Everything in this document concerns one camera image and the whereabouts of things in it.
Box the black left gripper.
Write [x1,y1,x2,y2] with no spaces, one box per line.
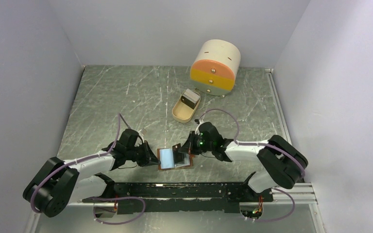
[126,140,161,166]

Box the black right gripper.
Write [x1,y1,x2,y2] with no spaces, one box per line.
[179,131,214,155]

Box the brown leather card holder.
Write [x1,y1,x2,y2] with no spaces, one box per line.
[157,146,193,171]

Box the beige oval card tray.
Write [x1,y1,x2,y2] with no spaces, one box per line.
[172,90,201,123]

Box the stack of credit cards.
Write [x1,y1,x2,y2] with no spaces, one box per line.
[181,89,201,109]

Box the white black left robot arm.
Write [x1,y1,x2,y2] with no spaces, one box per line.
[22,129,160,217]

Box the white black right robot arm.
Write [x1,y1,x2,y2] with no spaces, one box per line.
[174,122,308,201]

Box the round mini drawer cabinet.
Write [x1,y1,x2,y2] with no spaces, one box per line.
[190,39,241,96]

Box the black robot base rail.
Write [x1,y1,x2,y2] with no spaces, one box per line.
[83,182,274,215]

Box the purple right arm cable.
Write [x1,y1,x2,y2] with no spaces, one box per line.
[194,108,306,223]

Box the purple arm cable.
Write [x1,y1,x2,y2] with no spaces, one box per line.
[194,108,306,223]
[30,112,142,215]

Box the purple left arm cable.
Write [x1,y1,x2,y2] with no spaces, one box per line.
[30,112,142,215]

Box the aluminium frame rail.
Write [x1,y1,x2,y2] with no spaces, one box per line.
[265,68,327,233]

